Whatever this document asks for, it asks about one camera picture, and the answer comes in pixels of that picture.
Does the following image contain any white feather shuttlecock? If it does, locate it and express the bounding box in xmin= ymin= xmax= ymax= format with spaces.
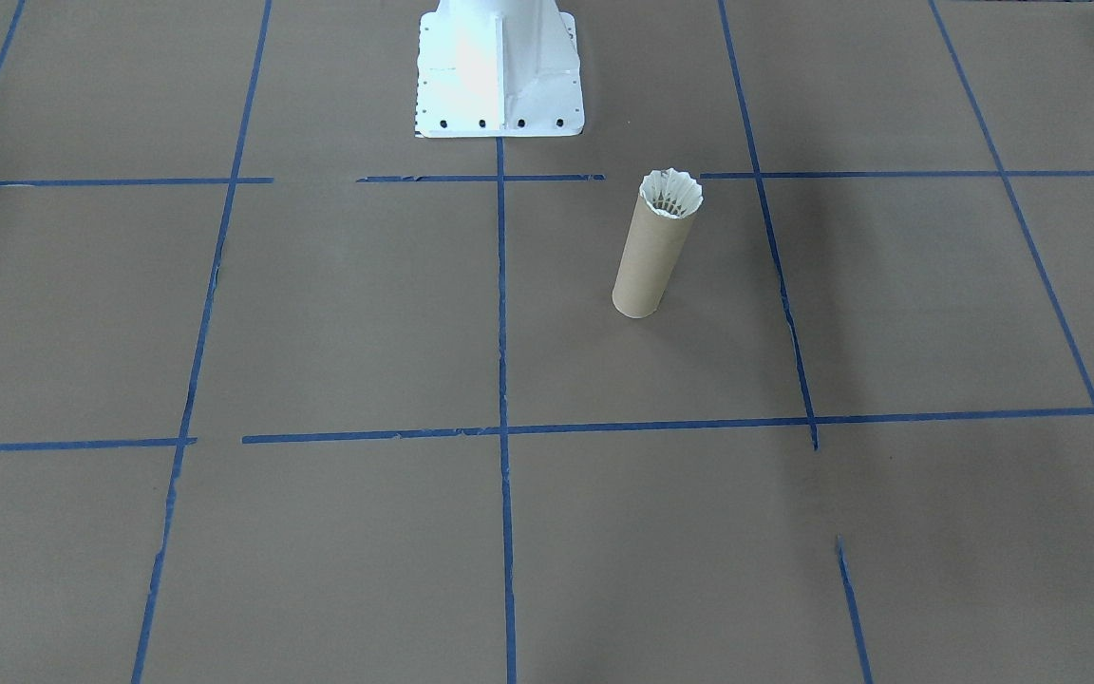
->
xmin=639 ymin=168 xmax=706 ymax=222

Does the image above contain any brown cardboard tube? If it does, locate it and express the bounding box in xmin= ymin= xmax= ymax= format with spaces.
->
xmin=611 ymin=168 xmax=706 ymax=320

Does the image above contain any white pillar with square plate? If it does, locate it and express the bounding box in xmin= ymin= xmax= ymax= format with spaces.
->
xmin=413 ymin=0 xmax=587 ymax=141

